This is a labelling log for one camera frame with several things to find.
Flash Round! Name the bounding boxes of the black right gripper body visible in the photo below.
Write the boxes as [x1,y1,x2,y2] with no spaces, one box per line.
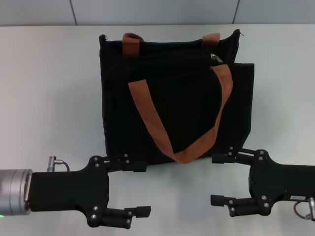
[248,148,315,217]

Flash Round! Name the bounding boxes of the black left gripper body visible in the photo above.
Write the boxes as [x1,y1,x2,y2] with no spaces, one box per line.
[27,154,110,228]

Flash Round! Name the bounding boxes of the black food bag brown handles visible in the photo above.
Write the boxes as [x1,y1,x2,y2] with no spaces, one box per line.
[98,29,255,165]

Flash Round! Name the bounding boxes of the silver zipper pull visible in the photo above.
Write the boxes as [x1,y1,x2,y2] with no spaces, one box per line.
[210,53,223,66]

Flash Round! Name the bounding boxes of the left gripper cable with connector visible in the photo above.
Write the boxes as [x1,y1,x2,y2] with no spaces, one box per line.
[47,155,72,173]

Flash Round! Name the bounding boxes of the gripper cable with connector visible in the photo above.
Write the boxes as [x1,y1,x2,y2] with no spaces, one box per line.
[294,196,315,219]
[47,155,72,173]

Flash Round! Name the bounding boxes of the right gripper cable with connector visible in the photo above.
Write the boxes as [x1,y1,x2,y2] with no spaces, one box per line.
[294,196,315,219]

